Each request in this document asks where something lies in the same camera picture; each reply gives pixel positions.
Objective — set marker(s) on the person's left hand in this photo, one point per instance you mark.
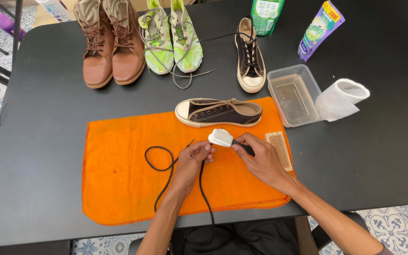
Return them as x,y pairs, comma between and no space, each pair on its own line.
189,166

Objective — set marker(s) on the person's right hand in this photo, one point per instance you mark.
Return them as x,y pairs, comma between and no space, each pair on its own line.
265,161

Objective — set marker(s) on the black shoelace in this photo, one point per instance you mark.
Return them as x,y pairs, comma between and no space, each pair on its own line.
175,177

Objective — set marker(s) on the wooden bristle brush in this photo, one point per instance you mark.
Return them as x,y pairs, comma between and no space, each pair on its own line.
279,150

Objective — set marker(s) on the orange cloth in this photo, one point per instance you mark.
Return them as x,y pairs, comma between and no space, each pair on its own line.
147,184

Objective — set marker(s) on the black sneaker without lace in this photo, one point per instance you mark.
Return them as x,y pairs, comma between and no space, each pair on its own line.
218,112

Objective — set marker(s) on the clear plastic container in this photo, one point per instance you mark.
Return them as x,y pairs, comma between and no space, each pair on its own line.
293,95

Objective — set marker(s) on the person's black trousers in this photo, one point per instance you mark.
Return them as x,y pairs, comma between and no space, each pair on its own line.
239,237

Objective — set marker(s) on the white paper towel roll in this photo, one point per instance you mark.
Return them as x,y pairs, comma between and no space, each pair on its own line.
342,99

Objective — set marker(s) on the black laced sneaker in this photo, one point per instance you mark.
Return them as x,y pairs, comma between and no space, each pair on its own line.
249,60

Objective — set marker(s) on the neon green running shoe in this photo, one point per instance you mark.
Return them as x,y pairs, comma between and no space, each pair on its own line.
158,39
186,39

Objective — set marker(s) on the brown leather boot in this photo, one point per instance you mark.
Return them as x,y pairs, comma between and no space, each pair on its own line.
96,46
126,42

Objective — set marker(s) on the purple detergent pouch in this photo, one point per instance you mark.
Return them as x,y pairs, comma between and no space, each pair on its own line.
319,30

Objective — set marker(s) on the green detergent pouch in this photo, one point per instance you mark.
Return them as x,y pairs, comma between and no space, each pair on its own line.
267,16

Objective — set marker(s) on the white spray bottle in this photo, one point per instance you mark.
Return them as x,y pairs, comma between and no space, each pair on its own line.
53,9

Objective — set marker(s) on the purple bottle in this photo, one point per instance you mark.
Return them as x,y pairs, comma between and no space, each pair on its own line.
7,24

